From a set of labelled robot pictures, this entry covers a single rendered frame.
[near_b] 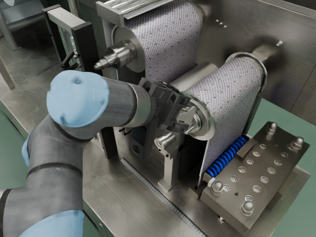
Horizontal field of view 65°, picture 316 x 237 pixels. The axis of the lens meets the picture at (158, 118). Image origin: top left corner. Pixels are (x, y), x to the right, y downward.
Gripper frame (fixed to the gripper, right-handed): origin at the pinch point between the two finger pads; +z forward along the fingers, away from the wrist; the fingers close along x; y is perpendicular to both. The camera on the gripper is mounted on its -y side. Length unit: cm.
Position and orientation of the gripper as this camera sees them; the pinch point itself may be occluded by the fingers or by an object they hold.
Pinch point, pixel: (181, 120)
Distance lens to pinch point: 62.5
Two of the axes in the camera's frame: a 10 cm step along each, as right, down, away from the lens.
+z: 5.4, 0.4, 8.4
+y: 4.6, -8.5, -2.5
